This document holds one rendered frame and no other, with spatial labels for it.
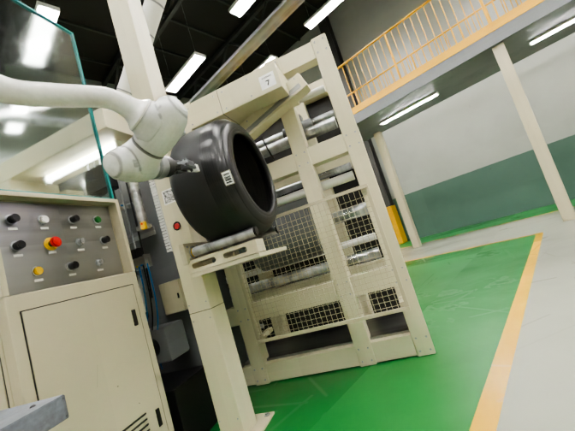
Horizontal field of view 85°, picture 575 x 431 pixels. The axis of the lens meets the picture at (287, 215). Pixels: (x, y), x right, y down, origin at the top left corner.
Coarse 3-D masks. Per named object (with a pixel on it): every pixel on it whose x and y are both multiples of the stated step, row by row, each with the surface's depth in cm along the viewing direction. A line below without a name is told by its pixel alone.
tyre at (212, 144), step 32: (224, 128) 140; (192, 160) 132; (224, 160) 130; (256, 160) 181; (192, 192) 132; (224, 192) 130; (256, 192) 185; (192, 224) 139; (224, 224) 138; (256, 224) 143
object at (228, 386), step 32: (128, 0) 173; (128, 32) 170; (128, 64) 170; (160, 96) 171; (160, 192) 162; (192, 288) 155; (192, 320) 155; (224, 320) 159; (224, 352) 151; (224, 384) 149; (224, 416) 149
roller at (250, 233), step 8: (240, 232) 140; (248, 232) 138; (256, 232) 138; (216, 240) 143; (224, 240) 142; (232, 240) 140; (240, 240) 140; (192, 248) 148; (200, 248) 145; (208, 248) 144; (216, 248) 144
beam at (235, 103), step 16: (272, 64) 172; (240, 80) 178; (256, 80) 175; (208, 96) 185; (224, 96) 181; (240, 96) 178; (256, 96) 175; (272, 96) 178; (192, 112) 188; (208, 112) 184; (224, 112) 181; (240, 112) 185; (192, 128) 188
